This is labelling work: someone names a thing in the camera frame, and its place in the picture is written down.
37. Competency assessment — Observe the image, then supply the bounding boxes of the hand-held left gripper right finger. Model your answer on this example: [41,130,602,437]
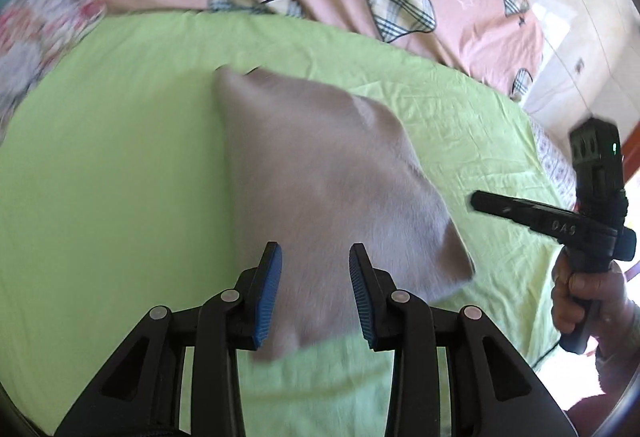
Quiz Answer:
[348,243,576,437]

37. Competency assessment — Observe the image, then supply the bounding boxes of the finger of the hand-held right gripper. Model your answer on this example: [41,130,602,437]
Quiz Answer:
[470,190,586,243]

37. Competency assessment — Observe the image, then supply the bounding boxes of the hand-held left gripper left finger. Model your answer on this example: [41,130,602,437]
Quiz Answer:
[54,241,283,437]

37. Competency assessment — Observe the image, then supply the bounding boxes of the beige knit sweater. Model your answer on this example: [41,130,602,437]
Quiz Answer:
[214,66,476,363]

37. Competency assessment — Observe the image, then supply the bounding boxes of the person's right forearm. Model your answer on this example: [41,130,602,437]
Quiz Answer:
[595,317,640,398]

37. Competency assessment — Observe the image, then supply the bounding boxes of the person's right hand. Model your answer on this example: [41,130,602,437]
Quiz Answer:
[550,249,637,344]

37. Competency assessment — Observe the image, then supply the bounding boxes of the floral mattress cover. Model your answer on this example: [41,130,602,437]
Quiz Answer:
[522,112,578,213]

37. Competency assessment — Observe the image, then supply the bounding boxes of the green bed sheet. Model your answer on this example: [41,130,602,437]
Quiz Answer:
[0,10,576,437]

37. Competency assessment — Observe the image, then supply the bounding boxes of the patchwork floral quilt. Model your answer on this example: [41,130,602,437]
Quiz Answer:
[0,0,108,138]

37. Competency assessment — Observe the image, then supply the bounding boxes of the red-brown wooden door frame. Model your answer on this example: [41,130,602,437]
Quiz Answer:
[618,123,640,168]

